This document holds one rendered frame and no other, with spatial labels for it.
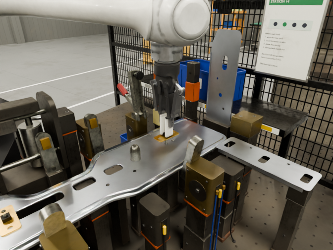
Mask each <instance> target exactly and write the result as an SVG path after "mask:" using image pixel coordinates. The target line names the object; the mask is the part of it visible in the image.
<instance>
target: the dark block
mask: <svg viewBox="0 0 333 250"><path fill-rule="evenodd" d="M57 114H58V118H59V123H60V127H61V132H62V136H63V141H64V145H65V149H66V154H67V158H68V163H69V168H66V169H65V170H66V174H67V178H68V179H70V178H72V177H74V176H76V175H78V174H80V173H82V172H84V171H83V166H82V161H81V155H80V150H79V145H78V140H77V135H76V131H77V126H76V120H75V115H74V112H72V111H71V110H70V109H68V108H67V107H61V108H57Z"/></svg>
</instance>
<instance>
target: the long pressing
mask: <svg viewBox="0 0 333 250"><path fill-rule="evenodd" d="M173 129H174V131H176V132H178V133H179V134H178V135H176V136H174V137H172V138H170V139H168V140H167V143H168V144H167V145H165V141H163V142H159V141H157V140H155V139H154V137H155V136H157V135H160V127H159V128H157V129H154V130H152V131H149V132H147V133H145V134H142V135H140V136H137V137H135V138H132V139H130V140H128V141H125V142H123V143H120V144H118V145H116V146H113V147H111V148H108V149H106V150H103V151H101V152H99V153H97V154H96V155H95V156H94V157H93V159H92V160H91V162H90V164H89V166H88V168H87V169H86V170H85V171H84V172H82V173H80V174H78V175H76V176H74V177H72V178H70V179H68V180H65V181H63V182H61V183H59V184H56V185H54V186H52V187H50V188H47V189H45V190H43V191H41V192H38V193H35V194H30V195H18V194H7V195H2V196H0V209H2V208H4V207H6V206H9V205H12V206H13V208H14V210H15V212H16V213H17V212H19V211H21V210H23V209H25V208H27V207H29V206H31V205H33V204H35V203H38V202H40V201H42V200H44V199H46V198H48V197H50V196H52V195H54V194H57V193H62V195H63V196H64V197H63V199H61V200H59V201H57V202H55V203H58V204H59V205H60V207H61V208H62V210H63V212H64V214H65V220H69V221H71V222H72V223H73V224H74V223H75V222H77V221H79V220H81V219H82V218H84V217H86V216H88V215H89V214H91V213H93V212H95V211H96V210H98V209H100V208H102V207H103V206H105V205H107V204H109V203H111V202H113V201H116V200H120V199H124V198H129V197H133V196H136V195H139V194H141V193H143V192H145V191H146V190H148V189H150V188H151V187H153V186H155V185H156V184H158V183H160V182H161V181H163V180H165V179H166V178H168V177H170V176H171V175H173V174H175V173H176V172H178V171H180V170H181V169H182V167H183V163H184V159H185V155H186V151H187V145H188V141H189V140H190V139H191V138H192V137H193V136H195V135H197V136H199V137H200V138H202V139H203V140H204V145H203V148H202V151H201V155H200V157H203V156H205V155H206V154H208V153H210V152H211V151H213V150H215V149H216V146H217V145H218V144H220V143H222V142H223V141H225V140H227V137H226V136H225V135H224V134H222V133H219V132H217V131H215V130H212V129H210V128H208V127H205V126H203V125H200V124H198V123H196V122H193V121H191V120H189V119H186V118H182V119H178V120H176V121H174V126H173ZM172 139H174V141H171V140H172ZM133 144H137V145H138V146H139V147H140V151H141V160H140V161H137V162H133V161H131V160H130V147H131V145H133ZM116 165H120V166H121V167H122V168H123V169H122V170H120V171H118V172H116V173H114V174H112V175H107V174H106V173H104V171H105V170H107V169H110V168H112V167H114V166H116ZM134 170H136V172H133V171H134ZM89 178H93V179H94V180H95V181H96V182H95V183H93V184H91V185H89V186H87V187H85V188H83V189H81V190H75V189H74V188H73V186H74V185H76V184H78V183H80V182H82V181H84V180H86V179H89ZM106 184H109V186H106ZM41 210H42V209H40V210H38V211H36V212H34V213H32V214H30V215H28V216H26V217H24V218H22V219H20V220H19V221H20V223H21V228H20V229H18V230H16V231H14V232H12V233H10V234H8V235H6V236H4V237H1V236H0V250H28V249H30V248H32V247H33V246H35V245H37V244H39V243H40V241H39V236H40V234H41V233H43V230H42V226H41V223H40V219H39V212H40V211H41Z"/></svg>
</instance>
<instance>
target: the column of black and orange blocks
mask: <svg viewBox="0 0 333 250"><path fill-rule="evenodd" d="M199 78H200V62H194V61H191V62H187V77H186V82H185V100H186V103H185V117H184V118H186V119H189V120H191V121H193V122H196V123H197V122H198V118H197V110H198V100H199V91H200V82H199Z"/></svg>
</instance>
